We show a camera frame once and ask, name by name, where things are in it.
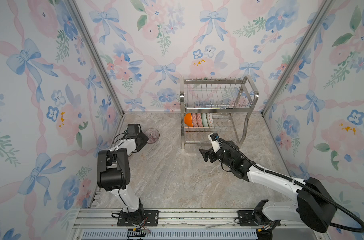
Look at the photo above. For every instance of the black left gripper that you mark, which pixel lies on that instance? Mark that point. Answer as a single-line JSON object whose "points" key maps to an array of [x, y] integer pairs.
{"points": [[145, 138]]}

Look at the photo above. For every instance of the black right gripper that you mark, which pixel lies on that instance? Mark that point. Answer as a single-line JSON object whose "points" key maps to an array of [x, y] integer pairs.
{"points": [[205, 156]]}

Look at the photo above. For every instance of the purple glass bowl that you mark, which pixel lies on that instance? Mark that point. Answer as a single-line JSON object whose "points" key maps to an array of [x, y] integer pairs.
{"points": [[153, 135]]}

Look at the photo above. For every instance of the pink purple bowl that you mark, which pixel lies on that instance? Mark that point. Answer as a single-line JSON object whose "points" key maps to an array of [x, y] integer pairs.
{"points": [[194, 120]]}

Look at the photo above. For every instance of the green geometric pattern bowl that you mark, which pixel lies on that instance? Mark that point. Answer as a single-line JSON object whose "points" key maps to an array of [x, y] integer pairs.
{"points": [[210, 119]]}

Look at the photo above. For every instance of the pale green celadon bowl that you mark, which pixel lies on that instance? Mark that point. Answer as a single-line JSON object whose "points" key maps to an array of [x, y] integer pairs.
{"points": [[204, 120]]}

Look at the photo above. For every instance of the dark patterned bowl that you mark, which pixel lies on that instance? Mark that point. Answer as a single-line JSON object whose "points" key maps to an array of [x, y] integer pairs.
{"points": [[199, 120]]}

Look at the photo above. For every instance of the orange white bowl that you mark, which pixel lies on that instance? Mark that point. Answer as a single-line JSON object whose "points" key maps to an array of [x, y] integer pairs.
{"points": [[188, 120]]}

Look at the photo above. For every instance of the stainless steel dish rack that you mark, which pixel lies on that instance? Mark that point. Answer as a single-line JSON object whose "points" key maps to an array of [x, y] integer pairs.
{"points": [[230, 100]]}

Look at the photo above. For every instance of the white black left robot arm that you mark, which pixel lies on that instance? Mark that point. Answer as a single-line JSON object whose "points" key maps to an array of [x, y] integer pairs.
{"points": [[114, 174]]}

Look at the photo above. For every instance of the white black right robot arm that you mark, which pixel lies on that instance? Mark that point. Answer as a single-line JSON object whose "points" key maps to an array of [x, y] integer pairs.
{"points": [[303, 206]]}

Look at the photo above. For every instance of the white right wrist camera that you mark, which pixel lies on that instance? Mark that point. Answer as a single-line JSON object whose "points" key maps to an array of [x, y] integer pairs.
{"points": [[214, 139]]}

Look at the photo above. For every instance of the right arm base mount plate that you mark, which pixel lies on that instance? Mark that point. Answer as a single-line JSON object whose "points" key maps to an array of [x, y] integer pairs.
{"points": [[250, 218]]}

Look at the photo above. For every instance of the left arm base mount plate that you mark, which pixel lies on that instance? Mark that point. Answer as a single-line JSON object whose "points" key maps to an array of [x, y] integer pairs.
{"points": [[147, 218]]}

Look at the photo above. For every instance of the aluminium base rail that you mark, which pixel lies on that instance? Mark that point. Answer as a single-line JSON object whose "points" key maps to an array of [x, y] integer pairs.
{"points": [[183, 224]]}

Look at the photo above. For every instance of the aluminium corner post left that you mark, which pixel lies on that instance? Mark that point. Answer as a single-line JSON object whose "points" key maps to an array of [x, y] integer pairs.
{"points": [[80, 24]]}

